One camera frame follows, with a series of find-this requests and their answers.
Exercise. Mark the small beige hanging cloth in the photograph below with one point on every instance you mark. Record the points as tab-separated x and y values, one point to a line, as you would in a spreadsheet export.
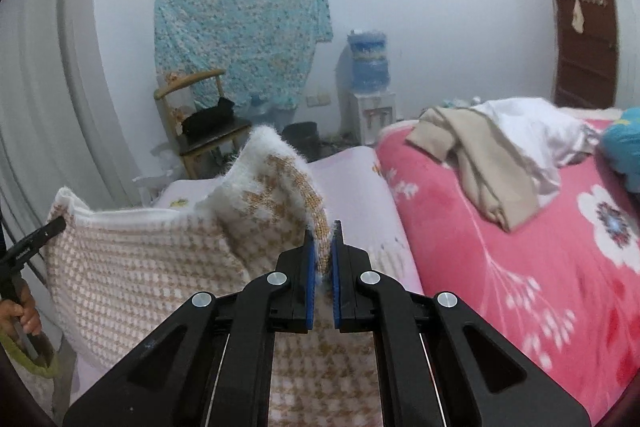
578	19

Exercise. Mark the white plastic bags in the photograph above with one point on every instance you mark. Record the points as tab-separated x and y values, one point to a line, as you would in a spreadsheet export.
160	172

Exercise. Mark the wooden chair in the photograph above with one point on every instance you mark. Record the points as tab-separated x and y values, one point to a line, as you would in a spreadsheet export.
210	142

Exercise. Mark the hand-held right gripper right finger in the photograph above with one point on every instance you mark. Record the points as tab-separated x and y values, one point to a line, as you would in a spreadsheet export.
337	279

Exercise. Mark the black bin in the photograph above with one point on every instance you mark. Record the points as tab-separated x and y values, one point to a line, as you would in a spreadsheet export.
300	139

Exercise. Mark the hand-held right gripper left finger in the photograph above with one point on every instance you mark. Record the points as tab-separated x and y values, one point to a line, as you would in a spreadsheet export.
311	279

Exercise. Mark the person's left hand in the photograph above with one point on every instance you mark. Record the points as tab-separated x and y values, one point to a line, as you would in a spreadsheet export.
30	314

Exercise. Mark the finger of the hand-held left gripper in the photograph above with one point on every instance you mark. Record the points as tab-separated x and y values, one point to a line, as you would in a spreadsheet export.
37	239

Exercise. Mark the blue water bottle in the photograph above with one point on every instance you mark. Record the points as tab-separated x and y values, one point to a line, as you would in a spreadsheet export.
369	62

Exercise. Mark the teal floral wall cloth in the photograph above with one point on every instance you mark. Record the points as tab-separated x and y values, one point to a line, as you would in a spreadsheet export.
240	32

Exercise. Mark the grey curtain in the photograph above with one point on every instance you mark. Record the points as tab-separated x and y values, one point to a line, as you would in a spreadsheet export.
40	82

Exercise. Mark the wall socket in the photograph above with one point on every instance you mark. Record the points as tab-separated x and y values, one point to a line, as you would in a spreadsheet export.
318	100

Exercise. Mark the white water dispenser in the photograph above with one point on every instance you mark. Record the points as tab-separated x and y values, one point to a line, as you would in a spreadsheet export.
370	117

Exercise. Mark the teal fluffy blanket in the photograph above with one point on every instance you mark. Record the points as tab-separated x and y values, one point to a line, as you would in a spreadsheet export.
622	147

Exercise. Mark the beige garment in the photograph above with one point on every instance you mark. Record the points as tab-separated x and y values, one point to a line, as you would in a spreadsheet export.
490	167

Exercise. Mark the pink floral blanket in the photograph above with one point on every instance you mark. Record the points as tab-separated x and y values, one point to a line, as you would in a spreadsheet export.
500	257

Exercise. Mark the beige white checked coat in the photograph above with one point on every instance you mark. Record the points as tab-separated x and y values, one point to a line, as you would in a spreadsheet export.
140	267

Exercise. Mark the black bag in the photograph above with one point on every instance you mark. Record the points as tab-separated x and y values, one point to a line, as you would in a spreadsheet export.
207	119

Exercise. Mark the bed with lilac sheet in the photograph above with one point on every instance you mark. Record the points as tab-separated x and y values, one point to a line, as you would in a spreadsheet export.
360	187

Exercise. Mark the door hook rail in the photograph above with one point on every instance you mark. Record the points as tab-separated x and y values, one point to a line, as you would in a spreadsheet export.
595	1

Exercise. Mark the white garment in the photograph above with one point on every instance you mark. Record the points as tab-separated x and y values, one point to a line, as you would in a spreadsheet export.
545	132

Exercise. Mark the brown door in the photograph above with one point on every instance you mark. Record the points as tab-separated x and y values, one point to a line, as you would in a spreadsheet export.
585	67

